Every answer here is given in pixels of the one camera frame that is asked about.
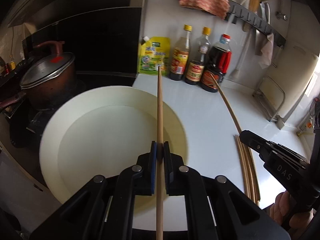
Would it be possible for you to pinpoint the wooden spatula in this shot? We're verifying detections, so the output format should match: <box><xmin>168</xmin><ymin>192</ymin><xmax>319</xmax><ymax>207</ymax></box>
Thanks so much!
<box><xmin>242</xmin><ymin>0</ymin><xmax>261</xmax><ymax>33</ymax></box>

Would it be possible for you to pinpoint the yellow cap soy bottle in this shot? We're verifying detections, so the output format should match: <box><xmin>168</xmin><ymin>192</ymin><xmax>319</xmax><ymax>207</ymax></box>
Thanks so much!
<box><xmin>185</xmin><ymin>27</ymin><xmax>211</xmax><ymax>85</ymax></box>

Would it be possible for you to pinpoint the red white checked cloth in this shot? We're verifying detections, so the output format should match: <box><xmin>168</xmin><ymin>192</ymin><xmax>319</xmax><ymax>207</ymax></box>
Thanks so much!
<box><xmin>179</xmin><ymin>0</ymin><xmax>230</xmax><ymax>20</ymax></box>

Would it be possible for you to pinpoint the yellow green refill pouch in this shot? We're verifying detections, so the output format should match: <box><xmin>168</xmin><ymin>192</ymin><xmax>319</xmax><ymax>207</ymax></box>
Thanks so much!
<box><xmin>138</xmin><ymin>36</ymin><xmax>170</xmax><ymax>76</ymax></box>

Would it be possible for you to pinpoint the wooden chopstick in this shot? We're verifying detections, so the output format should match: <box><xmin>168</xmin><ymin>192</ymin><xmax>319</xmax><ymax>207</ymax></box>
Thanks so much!
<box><xmin>156</xmin><ymin>67</ymin><xmax>164</xmax><ymax>240</ymax></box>
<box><xmin>235</xmin><ymin>135</ymin><xmax>251</xmax><ymax>200</ymax></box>
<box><xmin>236</xmin><ymin>136</ymin><xmax>259</xmax><ymax>204</ymax></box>
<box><xmin>210</xmin><ymin>74</ymin><xmax>242</xmax><ymax>134</ymax></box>
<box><xmin>241</xmin><ymin>143</ymin><xmax>260</xmax><ymax>204</ymax></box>
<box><xmin>246</xmin><ymin>146</ymin><xmax>260</xmax><ymax>205</ymax></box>

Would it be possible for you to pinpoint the dark pot with lid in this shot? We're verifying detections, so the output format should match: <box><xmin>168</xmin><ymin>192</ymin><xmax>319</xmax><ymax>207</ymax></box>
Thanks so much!
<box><xmin>1</xmin><ymin>41</ymin><xmax>75</xmax><ymax>111</ymax></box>

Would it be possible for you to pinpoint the yellow cap vinegar bottle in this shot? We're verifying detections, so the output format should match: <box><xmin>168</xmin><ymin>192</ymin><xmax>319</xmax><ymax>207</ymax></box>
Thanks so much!
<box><xmin>169</xmin><ymin>24</ymin><xmax>193</xmax><ymax>81</ymax></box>

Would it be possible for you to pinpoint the right hand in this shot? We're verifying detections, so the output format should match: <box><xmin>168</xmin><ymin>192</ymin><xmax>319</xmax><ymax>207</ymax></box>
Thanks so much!
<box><xmin>268</xmin><ymin>191</ymin><xmax>313</xmax><ymax>231</ymax></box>

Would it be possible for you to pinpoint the black wall hook rail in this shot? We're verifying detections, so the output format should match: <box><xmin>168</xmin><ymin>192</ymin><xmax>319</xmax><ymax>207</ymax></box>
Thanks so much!
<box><xmin>222</xmin><ymin>0</ymin><xmax>286</xmax><ymax>47</ymax></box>

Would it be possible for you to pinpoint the red cap soy sauce jug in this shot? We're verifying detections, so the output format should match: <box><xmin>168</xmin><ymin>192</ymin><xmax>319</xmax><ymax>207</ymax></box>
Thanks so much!
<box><xmin>200</xmin><ymin>34</ymin><xmax>232</xmax><ymax>93</ymax></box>

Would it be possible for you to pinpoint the metal board rack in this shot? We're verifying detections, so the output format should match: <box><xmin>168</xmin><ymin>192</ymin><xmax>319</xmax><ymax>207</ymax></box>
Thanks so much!
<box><xmin>252</xmin><ymin>75</ymin><xmax>286</xmax><ymax>124</ymax></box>

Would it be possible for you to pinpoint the large white round bowl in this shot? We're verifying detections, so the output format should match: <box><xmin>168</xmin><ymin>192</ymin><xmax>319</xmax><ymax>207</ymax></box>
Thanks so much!
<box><xmin>40</xmin><ymin>82</ymin><xmax>189</xmax><ymax>231</ymax></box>

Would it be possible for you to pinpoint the white cutting board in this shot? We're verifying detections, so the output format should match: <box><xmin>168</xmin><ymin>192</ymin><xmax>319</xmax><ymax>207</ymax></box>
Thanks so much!
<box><xmin>266</xmin><ymin>42</ymin><xmax>318</xmax><ymax>118</ymax></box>

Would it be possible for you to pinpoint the pink hanging rag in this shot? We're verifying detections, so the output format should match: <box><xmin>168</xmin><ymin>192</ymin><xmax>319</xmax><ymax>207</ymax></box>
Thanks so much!
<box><xmin>258</xmin><ymin>33</ymin><xmax>274</xmax><ymax>69</ymax></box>

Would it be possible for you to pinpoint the black range hood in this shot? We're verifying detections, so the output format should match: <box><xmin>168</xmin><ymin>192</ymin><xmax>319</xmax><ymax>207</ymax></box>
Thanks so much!
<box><xmin>6</xmin><ymin>0</ymin><xmax>145</xmax><ymax>76</ymax></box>

